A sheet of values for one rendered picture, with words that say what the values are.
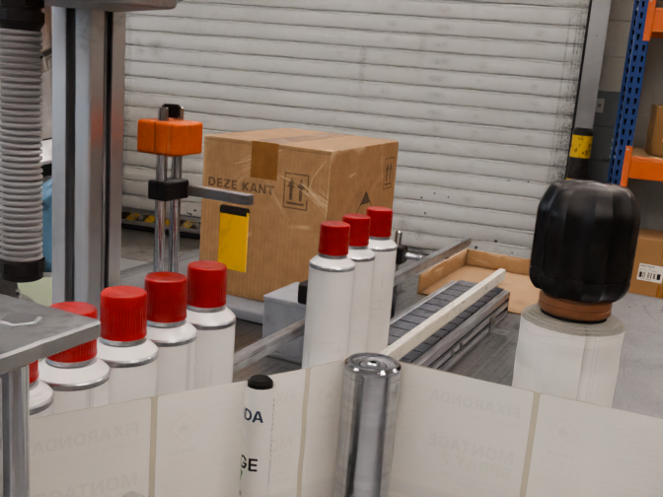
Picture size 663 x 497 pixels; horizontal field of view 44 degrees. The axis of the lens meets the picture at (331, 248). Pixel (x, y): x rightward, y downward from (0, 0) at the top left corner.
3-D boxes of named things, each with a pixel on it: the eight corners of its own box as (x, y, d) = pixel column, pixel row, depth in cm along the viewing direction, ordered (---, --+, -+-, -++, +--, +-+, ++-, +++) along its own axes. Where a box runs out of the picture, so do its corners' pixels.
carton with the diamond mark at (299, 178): (319, 315, 135) (331, 150, 129) (196, 288, 145) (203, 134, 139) (386, 277, 162) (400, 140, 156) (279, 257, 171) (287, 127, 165)
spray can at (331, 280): (331, 410, 91) (346, 230, 87) (290, 398, 94) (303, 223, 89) (351, 395, 96) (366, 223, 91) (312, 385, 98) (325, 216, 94)
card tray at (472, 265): (551, 320, 149) (554, 300, 148) (416, 294, 160) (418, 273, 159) (581, 286, 175) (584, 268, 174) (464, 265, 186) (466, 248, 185)
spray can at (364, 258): (352, 392, 97) (367, 222, 92) (314, 382, 99) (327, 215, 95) (370, 379, 101) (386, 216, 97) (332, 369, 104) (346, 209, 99)
